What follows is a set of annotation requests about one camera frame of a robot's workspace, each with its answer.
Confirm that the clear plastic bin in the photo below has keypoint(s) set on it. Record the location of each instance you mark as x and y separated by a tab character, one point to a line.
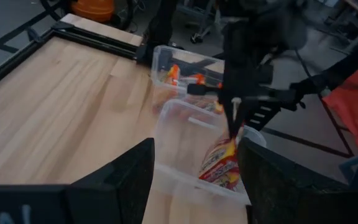
179	140
160	62

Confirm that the office chair wheeled base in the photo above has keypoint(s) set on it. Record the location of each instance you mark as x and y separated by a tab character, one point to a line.
199	37

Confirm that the red Maruchan noodle pack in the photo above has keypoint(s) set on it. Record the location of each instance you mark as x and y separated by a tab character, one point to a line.
219	168

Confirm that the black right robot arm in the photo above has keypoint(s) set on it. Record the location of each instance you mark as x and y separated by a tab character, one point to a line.
259	31

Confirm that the orange shop vacuum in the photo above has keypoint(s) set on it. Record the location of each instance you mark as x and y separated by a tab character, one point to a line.
92	9

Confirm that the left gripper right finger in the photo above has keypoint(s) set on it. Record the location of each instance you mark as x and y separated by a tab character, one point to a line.
275	193

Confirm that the red folding chair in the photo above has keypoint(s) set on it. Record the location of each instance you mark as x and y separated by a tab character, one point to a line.
353	102

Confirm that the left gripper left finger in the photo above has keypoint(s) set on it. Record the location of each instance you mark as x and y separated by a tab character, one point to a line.
120	193

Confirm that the orange Maruchan noodle pack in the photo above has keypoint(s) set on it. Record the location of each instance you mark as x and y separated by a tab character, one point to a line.
218	108
174	74
199	78

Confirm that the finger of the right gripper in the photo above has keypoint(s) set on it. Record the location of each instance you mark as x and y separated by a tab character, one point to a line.
228	115
253	115

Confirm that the black aluminium table frame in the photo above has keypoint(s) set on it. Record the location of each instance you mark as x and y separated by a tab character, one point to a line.
89	35

